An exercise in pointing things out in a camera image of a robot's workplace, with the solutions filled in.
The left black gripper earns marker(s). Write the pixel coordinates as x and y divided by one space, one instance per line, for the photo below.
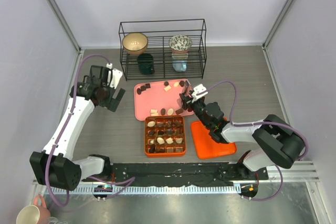
114 102

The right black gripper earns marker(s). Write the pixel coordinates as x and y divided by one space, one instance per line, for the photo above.
186 98

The pink tray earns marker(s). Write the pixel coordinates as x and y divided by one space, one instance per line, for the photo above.
151 97

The orange chocolate box tray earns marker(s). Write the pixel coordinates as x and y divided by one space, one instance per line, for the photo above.
164 136

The orange box lid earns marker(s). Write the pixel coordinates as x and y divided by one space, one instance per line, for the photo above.
206 147

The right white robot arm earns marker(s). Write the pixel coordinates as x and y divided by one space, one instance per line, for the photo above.
279 144

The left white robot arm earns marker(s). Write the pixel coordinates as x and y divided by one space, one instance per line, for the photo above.
54 165

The light blue mug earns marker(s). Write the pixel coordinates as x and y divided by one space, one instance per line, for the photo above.
179 65

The dark green mug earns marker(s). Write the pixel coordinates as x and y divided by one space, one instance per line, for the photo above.
146 64

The floral patterned bowl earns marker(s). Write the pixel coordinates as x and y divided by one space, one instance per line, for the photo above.
180 44

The tan bowl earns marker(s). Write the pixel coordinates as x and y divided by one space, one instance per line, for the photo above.
135 43

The pink mug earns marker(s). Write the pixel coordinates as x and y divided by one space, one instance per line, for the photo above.
35 213

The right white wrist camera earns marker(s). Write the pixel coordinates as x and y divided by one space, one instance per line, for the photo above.
198 92

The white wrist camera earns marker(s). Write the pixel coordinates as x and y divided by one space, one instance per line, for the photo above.
198 92
114 76

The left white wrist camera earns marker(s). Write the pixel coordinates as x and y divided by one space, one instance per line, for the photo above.
114 76

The black wire rack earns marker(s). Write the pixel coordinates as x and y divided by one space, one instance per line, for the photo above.
159 33

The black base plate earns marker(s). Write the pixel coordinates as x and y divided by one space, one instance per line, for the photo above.
182 174

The white cable duct rail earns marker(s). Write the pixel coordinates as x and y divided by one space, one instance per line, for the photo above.
100 189

